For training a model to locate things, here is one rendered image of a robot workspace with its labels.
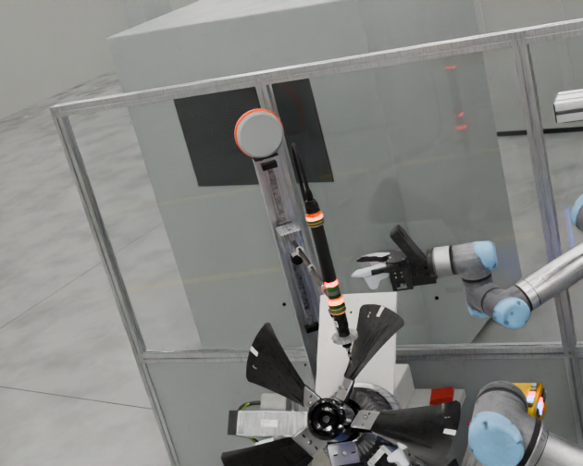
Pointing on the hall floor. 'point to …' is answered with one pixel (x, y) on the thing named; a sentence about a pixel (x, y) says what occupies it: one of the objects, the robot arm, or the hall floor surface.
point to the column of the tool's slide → (290, 259)
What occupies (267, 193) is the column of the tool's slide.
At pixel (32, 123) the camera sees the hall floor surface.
